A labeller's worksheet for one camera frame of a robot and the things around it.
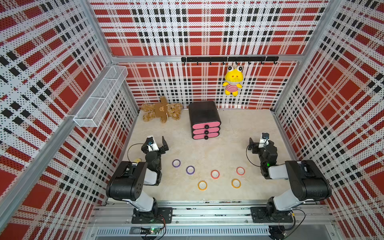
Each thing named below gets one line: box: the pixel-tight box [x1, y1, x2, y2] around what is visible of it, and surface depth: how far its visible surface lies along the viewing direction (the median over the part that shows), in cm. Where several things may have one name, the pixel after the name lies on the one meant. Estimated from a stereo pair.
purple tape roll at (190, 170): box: [186, 165, 195, 175], surface depth 90 cm
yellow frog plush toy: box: [222, 65, 244, 97], surface depth 95 cm
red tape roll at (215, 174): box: [210, 169, 221, 180], surface depth 90 cm
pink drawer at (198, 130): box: [192, 127, 220, 134], surface depth 98 cm
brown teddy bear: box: [140, 96, 183, 124], surface depth 114 cm
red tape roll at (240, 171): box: [236, 166, 245, 176], surface depth 90 cm
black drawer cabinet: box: [188, 101, 222, 140], surface depth 98 cm
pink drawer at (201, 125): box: [192, 121, 222, 130], surface depth 94 cm
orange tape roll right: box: [231, 178, 242, 189], surface depth 86 cm
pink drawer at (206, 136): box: [193, 132, 219, 140], surface depth 103 cm
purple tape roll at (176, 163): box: [172, 159, 181, 168], surface depth 94 cm
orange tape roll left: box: [197, 180, 208, 191], surface depth 85 cm
